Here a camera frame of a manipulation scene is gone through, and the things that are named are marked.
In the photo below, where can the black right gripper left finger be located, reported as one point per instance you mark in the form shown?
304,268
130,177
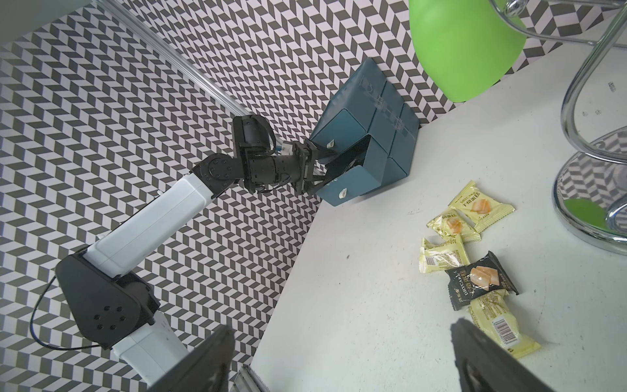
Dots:
206,368

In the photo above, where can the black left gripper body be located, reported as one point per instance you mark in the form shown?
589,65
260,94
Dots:
307,155

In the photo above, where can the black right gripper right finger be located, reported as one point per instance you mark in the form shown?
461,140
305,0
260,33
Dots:
484,366

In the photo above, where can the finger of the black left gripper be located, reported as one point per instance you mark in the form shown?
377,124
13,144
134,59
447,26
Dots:
354,156

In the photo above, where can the dark teal drawer box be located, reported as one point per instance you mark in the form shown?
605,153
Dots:
368,104

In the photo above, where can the pale yellow cookie packet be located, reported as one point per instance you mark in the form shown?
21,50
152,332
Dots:
491,315

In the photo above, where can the black cookie packet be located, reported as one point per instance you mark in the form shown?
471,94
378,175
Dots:
467,283

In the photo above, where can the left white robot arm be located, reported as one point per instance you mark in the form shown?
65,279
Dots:
117,310

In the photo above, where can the yellow cookie packet small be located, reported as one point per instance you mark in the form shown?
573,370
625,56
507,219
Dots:
445,256

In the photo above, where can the yellow cookie packet middle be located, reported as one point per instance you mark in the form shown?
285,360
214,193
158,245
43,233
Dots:
450,223

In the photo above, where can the yellow cookie packet top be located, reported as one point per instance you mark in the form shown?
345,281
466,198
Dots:
481,209

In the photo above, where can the green plastic goblet cup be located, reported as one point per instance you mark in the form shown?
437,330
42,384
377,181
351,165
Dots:
463,45

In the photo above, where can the chrome wire hook stand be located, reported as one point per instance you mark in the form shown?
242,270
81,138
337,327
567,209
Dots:
565,122

